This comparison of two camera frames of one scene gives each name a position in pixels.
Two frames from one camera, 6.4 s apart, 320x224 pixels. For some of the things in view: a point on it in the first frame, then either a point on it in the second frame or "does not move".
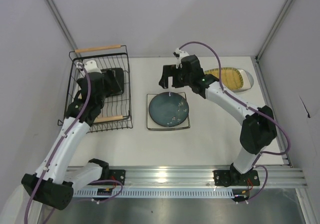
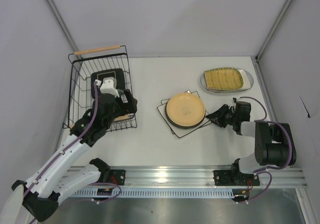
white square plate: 151,125 to 181,131
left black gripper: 110,79 to 124,102
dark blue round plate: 169,109 to 184,111
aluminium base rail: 283,176 does not move
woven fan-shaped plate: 231,79 does not move
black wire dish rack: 116,113 does not move
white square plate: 152,125 to 181,132
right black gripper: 173,77 to 225,116
